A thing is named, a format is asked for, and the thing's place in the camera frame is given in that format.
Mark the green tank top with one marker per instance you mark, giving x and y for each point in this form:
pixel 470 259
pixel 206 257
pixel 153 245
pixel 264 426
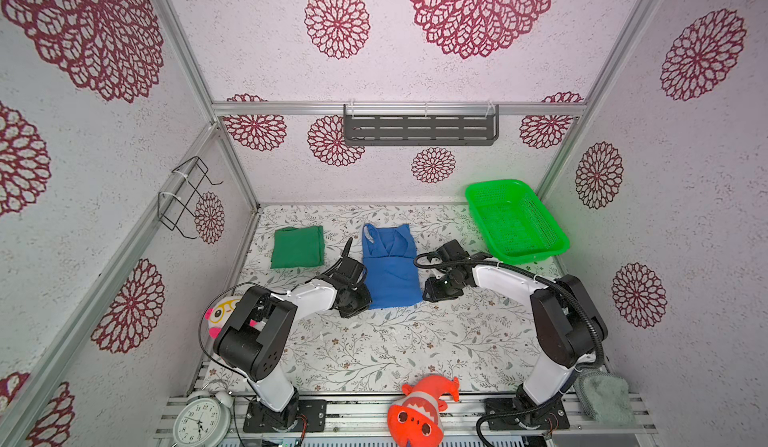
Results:
pixel 298 247

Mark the bright green plastic basket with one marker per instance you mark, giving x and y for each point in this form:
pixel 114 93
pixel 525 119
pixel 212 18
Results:
pixel 514 223

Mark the dark grey wall shelf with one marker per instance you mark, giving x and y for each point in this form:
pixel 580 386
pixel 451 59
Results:
pixel 425 130

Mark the pink striped plush toy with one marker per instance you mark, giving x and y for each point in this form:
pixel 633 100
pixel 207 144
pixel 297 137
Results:
pixel 217 315

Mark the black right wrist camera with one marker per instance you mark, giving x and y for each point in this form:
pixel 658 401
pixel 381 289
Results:
pixel 451 251

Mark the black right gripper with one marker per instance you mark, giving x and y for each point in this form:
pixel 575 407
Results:
pixel 432 291

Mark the light green folded cloth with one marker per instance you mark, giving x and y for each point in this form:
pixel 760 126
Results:
pixel 605 398

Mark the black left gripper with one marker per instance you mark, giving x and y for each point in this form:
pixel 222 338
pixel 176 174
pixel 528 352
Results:
pixel 366 299

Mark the white alarm clock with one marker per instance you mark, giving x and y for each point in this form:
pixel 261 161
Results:
pixel 204 421

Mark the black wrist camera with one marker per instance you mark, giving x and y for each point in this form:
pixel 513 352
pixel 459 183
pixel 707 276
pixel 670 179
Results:
pixel 451 251
pixel 351 272

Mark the red fish plush toy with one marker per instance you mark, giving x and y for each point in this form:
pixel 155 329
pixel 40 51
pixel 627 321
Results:
pixel 414 420

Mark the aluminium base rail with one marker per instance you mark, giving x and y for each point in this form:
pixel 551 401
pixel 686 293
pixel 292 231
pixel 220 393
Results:
pixel 360 420

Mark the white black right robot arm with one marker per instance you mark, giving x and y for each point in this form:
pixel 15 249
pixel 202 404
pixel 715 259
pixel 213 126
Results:
pixel 568 327

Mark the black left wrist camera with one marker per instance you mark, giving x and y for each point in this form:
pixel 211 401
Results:
pixel 351 272

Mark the blue tank top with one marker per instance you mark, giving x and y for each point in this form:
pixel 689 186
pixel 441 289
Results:
pixel 392 278

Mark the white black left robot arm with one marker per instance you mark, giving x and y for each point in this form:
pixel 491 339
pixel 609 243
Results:
pixel 250 333

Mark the black wire wall rack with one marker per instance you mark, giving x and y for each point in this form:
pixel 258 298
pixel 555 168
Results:
pixel 174 205

